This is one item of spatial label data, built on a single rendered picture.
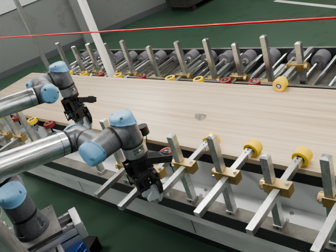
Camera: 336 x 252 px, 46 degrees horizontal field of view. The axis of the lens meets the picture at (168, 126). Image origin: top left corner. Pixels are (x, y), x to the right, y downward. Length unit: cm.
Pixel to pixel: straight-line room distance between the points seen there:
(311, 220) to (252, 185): 34
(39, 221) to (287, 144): 122
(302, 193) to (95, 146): 116
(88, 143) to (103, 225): 228
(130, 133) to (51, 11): 760
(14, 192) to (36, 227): 19
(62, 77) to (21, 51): 695
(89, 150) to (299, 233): 109
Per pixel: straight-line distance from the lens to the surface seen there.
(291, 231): 191
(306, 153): 187
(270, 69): 279
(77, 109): 184
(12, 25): 865
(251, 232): 158
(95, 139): 117
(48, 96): 164
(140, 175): 129
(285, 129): 217
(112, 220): 342
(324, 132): 211
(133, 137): 121
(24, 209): 180
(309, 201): 204
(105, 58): 363
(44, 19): 871
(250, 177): 212
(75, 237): 191
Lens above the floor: 209
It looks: 29 degrees down
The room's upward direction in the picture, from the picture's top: 19 degrees counter-clockwise
